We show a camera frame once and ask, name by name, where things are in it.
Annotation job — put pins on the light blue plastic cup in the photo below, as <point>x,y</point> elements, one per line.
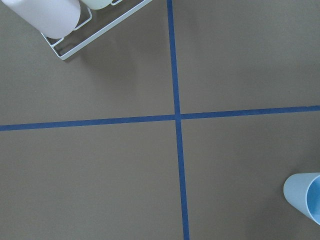
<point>302,191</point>

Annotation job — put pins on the pale green cup on rack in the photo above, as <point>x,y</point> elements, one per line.
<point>97,4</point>

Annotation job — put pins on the white wire cup rack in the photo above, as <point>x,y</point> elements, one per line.
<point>93,24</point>

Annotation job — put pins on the white cup on rack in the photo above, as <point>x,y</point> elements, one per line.
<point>53,18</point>

